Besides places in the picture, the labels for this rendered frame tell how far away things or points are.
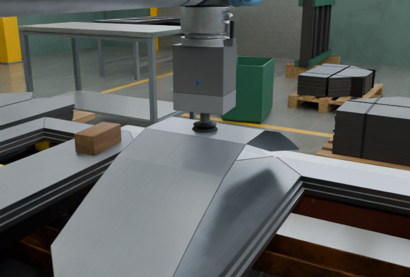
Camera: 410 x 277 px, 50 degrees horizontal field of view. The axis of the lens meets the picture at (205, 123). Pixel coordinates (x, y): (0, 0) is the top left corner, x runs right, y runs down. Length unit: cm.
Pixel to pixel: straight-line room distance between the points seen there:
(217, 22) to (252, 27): 863
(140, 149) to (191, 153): 8
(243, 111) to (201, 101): 371
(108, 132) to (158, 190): 56
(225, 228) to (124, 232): 24
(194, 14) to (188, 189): 25
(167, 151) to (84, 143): 49
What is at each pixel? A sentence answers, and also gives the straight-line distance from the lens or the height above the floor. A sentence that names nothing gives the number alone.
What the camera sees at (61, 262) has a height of 91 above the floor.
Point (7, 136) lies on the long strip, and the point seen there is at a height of 85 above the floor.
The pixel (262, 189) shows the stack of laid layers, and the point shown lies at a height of 85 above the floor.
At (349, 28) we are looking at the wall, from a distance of 878.
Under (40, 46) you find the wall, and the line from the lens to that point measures 1000.
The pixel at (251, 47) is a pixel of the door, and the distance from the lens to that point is 934.
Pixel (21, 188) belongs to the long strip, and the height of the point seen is 85.
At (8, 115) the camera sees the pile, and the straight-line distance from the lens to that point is 158.
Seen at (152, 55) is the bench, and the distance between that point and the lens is 353.
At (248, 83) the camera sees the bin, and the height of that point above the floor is 40.
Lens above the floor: 123
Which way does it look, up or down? 16 degrees down
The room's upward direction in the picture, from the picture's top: straight up
